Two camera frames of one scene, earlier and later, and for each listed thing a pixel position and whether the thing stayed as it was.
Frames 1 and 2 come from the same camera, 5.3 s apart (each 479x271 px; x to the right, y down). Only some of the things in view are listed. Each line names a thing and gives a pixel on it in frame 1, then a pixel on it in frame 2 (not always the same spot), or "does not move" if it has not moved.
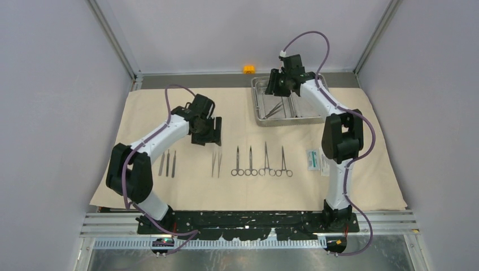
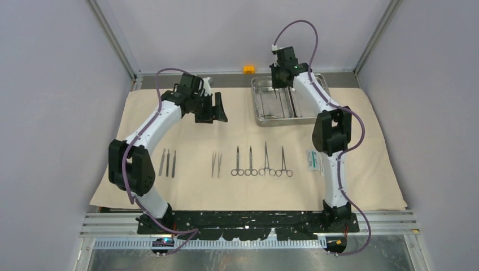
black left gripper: x=213 y=136 to x=213 y=113
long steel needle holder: x=271 y=171 does not move
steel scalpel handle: x=161 y=164 does not move
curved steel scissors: x=237 y=171 does not move
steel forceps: x=276 y=107 to x=268 y=116
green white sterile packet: x=313 y=160 does not move
